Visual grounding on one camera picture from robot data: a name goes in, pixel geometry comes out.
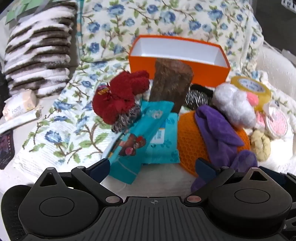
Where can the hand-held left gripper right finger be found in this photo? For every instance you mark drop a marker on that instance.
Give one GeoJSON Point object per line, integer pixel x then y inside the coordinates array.
{"type": "Point", "coordinates": [204, 166]}

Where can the teal wipes pack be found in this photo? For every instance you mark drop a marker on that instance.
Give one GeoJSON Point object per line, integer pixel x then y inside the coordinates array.
{"type": "Point", "coordinates": [166, 143]}

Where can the green patterned cloth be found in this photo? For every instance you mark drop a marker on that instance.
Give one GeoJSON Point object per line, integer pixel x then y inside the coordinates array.
{"type": "Point", "coordinates": [20, 10]}

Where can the white tissue pack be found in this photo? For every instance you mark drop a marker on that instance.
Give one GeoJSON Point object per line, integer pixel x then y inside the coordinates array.
{"type": "Point", "coordinates": [18, 106]}

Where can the dark printed card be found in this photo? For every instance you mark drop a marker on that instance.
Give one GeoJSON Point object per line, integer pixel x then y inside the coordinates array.
{"type": "Point", "coordinates": [7, 150]}

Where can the red fuzzy sock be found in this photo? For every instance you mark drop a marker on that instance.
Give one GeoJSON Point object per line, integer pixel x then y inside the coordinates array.
{"type": "Point", "coordinates": [120, 97]}

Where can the cream scrunchie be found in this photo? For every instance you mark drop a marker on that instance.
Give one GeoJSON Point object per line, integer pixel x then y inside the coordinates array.
{"type": "Point", "coordinates": [260, 148]}

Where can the purple fleece glove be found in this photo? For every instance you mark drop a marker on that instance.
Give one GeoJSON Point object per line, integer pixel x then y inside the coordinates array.
{"type": "Point", "coordinates": [215, 129]}

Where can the orange cardboard box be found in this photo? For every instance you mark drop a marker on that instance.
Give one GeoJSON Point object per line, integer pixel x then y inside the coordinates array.
{"type": "Point", "coordinates": [203, 74]}

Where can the teal snack packet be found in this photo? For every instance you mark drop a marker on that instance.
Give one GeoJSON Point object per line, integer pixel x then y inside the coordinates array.
{"type": "Point", "coordinates": [129, 148]}

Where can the brown white striped fuzzy blanket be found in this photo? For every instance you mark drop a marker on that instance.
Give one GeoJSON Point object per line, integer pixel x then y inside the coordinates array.
{"type": "Point", "coordinates": [39, 46]}

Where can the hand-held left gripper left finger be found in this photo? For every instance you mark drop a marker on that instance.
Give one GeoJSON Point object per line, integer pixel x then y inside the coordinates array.
{"type": "Point", "coordinates": [101, 166]}

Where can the orange honeycomb silicone mat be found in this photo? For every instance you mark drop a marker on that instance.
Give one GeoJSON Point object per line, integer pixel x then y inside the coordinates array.
{"type": "Point", "coordinates": [189, 139]}

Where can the leopard print scrunchie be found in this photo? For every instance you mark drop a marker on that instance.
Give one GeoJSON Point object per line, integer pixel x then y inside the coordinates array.
{"type": "Point", "coordinates": [126, 119]}

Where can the white plastic wrapper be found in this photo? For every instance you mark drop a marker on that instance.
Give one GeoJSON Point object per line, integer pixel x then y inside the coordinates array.
{"type": "Point", "coordinates": [20, 121]}

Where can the steel wool scrubber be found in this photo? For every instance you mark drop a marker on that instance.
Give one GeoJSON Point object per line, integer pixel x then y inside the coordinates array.
{"type": "Point", "coordinates": [196, 99]}

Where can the yellow packing tape roll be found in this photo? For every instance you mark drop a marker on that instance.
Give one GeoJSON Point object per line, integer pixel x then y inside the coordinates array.
{"type": "Point", "coordinates": [261, 92]}

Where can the brown wood block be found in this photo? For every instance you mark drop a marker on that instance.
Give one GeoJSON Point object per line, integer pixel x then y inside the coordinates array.
{"type": "Point", "coordinates": [168, 85]}

